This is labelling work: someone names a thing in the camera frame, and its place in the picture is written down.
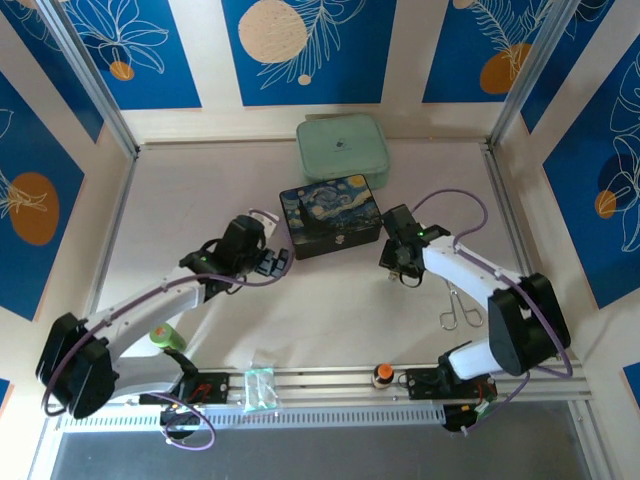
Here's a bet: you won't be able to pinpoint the starry night painted box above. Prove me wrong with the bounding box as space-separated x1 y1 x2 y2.
278 173 384 261

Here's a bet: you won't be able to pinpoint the silver metal scissors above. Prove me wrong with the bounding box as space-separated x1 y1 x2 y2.
438 282 485 331

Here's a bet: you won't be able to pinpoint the mint green zip case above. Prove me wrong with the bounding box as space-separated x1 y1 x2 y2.
295 113 392 190

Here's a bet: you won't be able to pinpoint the green bottle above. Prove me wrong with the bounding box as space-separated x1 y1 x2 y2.
149 323 189 351

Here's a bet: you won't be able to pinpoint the orange cap bottle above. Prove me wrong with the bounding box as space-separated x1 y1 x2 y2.
370 363 396 391

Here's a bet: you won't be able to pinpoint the clear plastic packet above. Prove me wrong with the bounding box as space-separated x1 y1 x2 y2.
243 367 279 414

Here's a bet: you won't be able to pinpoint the grey metal panel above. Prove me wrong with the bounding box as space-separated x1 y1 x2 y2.
49 428 591 480

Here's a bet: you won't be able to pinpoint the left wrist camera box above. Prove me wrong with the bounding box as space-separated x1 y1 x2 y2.
249 209 280 239

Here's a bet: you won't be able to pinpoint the aluminium table edge rail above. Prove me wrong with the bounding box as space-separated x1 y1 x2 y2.
482 142 571 364
84 147 144 321

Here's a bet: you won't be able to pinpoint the wide slotted aluminium rail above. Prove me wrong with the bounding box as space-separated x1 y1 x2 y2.
44 364 595 411

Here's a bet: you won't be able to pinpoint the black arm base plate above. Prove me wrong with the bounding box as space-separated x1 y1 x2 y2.
404 367 499 401
138 372 231 406

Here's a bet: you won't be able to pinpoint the white slotted cable duct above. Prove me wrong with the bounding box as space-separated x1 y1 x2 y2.
55 403 447 432

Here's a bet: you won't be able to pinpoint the blue floral wall poster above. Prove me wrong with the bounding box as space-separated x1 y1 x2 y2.
221 0 399 107
542 47 640 310
519 0 640 134
422 0 569 105
0 72 86 322
59 0 204 111
0 0 106 146

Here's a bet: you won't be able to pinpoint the aluminium frame post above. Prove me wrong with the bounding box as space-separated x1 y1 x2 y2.
487 0 581 149
34 0 141 159

